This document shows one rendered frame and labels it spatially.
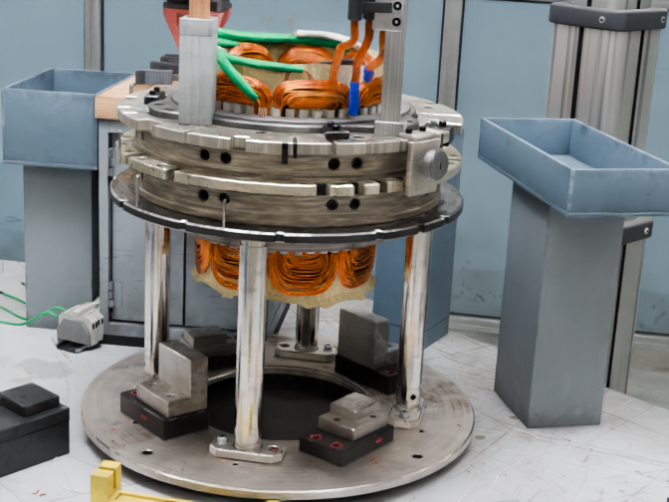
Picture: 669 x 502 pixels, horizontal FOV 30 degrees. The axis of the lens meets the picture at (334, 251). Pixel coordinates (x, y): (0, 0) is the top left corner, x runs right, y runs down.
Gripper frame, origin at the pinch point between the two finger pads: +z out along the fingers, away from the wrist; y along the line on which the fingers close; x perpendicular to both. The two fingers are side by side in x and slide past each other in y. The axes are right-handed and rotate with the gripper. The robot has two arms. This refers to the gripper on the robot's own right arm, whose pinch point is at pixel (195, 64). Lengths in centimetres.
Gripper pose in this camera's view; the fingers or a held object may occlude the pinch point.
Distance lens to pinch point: 148.8
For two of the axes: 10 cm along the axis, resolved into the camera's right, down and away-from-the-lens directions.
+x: 9.9, 1.0, -0.7
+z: -0.8, 9.6, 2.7
